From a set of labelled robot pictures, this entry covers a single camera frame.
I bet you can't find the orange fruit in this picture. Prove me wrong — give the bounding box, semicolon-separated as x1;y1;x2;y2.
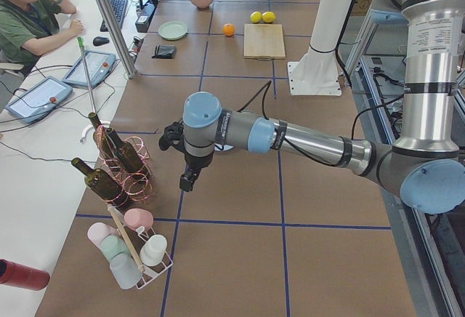
222;23;235;37

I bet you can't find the white wire cup rack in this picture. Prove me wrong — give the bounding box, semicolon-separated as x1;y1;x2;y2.
118;211;173;289

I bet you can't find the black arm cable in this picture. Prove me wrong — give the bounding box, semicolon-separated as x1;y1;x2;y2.
235;79;404;167

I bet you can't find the white cup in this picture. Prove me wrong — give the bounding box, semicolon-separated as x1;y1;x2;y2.
139;234;167;266

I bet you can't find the middle green wine bottle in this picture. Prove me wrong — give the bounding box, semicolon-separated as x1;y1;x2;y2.
105;127;149;179

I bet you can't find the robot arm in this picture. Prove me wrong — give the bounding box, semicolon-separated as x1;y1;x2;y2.
179;0;464;214

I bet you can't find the front green wine bottle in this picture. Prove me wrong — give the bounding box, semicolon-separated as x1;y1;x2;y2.
71;157;132;210

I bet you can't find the red cylinder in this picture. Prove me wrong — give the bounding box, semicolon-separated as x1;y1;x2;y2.
1;259;50;291

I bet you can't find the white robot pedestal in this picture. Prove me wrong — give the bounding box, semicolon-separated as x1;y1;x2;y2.
288;0;352;96

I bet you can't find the black computer mouse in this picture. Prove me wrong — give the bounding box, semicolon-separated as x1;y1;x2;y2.
92;36;110;47

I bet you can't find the near blue teach pendant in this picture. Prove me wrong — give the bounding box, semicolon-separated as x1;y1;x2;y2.
6;76;73;124

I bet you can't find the aluminium frame post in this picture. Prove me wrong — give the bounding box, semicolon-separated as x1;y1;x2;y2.
95;0;137;79

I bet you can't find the green plate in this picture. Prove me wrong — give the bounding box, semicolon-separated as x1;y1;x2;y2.
158;21;188;41

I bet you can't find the right lemon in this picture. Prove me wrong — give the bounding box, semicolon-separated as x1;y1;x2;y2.
262;11;276;23

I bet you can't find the wooden rack handle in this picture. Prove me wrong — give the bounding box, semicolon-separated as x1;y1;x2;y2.
107;206;145;273

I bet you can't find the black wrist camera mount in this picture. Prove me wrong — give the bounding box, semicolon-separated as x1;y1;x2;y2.
158;122;185;153

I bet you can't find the seated person green shirt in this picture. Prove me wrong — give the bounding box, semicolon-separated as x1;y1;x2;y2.
1;0;84;74

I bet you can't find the copper wire bottle rack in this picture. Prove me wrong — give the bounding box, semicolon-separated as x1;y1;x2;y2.
98;135;154;205

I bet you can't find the light blue plate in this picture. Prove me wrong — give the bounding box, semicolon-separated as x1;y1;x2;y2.
214;144;233;152

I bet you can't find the blue teach pendant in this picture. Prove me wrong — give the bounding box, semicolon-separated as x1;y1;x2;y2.
6;76;73;124
62;50;116;88

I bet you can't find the lemon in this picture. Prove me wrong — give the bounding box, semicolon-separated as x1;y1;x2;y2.
262;11;276;23
249;11;262;24

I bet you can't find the rear green wine bottle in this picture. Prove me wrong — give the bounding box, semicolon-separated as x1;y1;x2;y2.
88;112;113;160

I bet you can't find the grey-green cup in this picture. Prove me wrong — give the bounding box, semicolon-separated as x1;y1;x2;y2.
110;253;142;289

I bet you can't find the light pink cup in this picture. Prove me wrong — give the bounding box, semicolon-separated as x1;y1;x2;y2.
87;222;120;249

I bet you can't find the black keyboard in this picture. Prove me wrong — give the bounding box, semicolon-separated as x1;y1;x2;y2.
108;0;129;29

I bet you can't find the grey folded cloth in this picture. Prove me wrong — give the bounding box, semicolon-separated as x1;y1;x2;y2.
152;44;177;59

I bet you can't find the far blue teach pendant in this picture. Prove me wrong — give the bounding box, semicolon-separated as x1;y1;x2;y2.
62;50;116;88

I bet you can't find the bamboo cutting board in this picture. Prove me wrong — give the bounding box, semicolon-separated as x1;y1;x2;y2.
243;24;286;59

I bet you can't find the left lemon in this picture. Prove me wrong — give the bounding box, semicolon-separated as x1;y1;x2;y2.
249;11;262;24

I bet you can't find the green wine bottle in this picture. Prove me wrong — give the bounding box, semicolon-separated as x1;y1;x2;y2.
105;127;149;179
71;157;132;210
88;112;113;160

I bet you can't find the metal rod green tip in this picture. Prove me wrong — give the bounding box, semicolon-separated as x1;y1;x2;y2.
77;36;97;113

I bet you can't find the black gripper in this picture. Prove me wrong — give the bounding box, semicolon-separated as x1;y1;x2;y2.
179;153;212;192

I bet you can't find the mint green cup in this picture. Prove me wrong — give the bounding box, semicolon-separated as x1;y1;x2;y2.
99;235;130;262

